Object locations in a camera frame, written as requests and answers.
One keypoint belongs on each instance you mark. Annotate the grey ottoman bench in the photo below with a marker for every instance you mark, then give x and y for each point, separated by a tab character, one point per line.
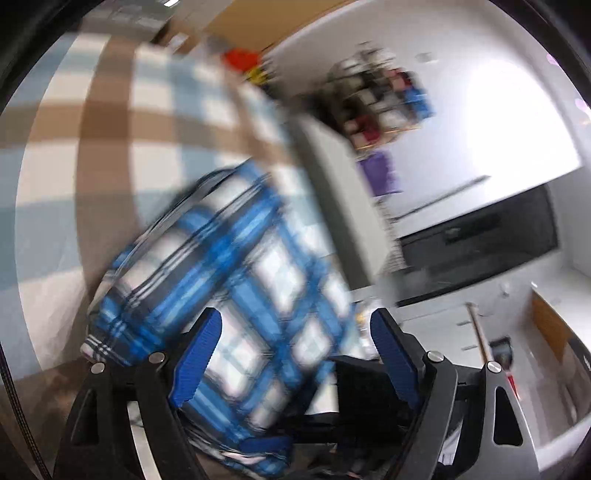
341	194

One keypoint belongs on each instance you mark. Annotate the black wall television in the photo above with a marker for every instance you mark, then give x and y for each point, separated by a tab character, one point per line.
480	244

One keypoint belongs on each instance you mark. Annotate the wooden board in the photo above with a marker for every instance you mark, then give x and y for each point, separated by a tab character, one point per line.
551	327

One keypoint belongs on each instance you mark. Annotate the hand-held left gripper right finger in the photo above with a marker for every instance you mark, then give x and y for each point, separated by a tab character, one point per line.
395	355

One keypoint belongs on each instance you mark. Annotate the wooden shoe rack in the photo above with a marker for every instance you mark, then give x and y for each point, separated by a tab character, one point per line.
378	106

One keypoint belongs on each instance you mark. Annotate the blue white plaid shirt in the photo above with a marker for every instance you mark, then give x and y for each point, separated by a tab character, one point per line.
258	277

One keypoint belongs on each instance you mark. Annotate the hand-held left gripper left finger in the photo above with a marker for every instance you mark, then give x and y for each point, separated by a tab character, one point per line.
196	355

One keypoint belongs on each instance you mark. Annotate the wooden door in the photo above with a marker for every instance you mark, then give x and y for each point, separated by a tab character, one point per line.
277	23

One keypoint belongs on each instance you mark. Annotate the yellow bag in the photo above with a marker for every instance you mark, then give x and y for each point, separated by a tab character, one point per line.
258	76

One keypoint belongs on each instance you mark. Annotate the checkered beige blue tablecloth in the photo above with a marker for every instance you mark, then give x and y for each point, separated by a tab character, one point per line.
115	138

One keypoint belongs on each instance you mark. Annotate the orange red bag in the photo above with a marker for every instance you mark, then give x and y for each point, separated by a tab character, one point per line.
240	60

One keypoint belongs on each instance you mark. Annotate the purple bag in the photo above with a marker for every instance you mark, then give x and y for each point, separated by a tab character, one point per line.
379	174

